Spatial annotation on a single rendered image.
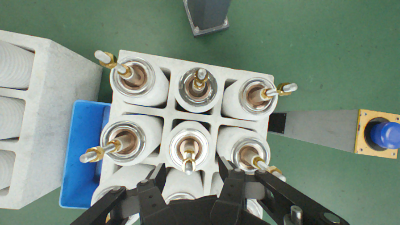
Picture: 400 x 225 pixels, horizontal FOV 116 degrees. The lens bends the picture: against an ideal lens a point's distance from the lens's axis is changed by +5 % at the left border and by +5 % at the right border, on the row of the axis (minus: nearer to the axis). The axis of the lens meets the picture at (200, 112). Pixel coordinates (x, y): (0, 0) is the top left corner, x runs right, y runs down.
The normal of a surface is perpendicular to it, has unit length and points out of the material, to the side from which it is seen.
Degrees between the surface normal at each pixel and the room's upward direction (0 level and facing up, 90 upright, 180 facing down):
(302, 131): 90
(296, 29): 0
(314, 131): 90
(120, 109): 0
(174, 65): 0
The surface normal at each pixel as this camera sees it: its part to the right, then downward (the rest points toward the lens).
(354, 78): 0.07, -0.01
